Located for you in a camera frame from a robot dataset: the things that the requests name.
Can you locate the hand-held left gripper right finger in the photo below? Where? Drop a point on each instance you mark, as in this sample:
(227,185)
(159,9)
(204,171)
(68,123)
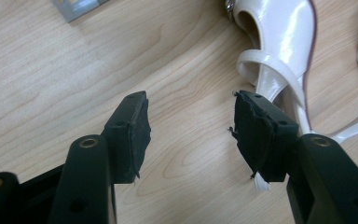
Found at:
(270,133)

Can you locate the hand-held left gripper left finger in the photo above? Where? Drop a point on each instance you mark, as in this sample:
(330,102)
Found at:
(124,140)

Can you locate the grey metal shoe rack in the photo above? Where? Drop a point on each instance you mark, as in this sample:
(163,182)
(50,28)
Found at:
(74,7)

